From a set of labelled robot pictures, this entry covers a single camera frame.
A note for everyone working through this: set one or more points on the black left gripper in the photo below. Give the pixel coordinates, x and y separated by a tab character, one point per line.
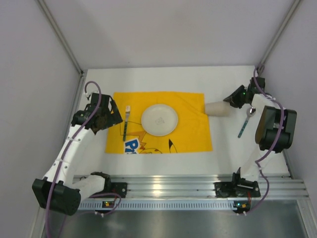
112	113

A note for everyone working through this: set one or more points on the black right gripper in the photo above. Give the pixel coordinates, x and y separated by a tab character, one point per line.
236	96

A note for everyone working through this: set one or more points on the beige paper cup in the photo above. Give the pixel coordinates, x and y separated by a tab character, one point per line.
217	109

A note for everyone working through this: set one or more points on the green handled fork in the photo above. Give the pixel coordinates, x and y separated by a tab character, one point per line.
127	114

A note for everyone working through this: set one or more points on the white bowl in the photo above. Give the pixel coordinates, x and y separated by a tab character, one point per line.
159	120

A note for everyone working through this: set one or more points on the yellow cartoon placemat cloth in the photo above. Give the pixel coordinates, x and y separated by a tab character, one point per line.
192	133

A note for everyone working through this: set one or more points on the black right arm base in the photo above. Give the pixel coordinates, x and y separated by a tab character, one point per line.
230	189

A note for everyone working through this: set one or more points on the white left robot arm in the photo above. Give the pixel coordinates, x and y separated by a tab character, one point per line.
56	190

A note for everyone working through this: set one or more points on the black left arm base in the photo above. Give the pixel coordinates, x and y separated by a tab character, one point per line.
114	190

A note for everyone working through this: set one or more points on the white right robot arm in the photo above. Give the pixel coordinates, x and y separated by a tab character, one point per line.
276	126

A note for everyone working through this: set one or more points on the green handled spoon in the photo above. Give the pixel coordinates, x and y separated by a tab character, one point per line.
250	113

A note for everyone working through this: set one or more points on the aluminium rail frame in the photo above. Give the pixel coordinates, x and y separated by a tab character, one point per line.
202	187

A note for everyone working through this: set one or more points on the perforated metal cable tray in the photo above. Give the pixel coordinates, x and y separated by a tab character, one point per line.
145	205

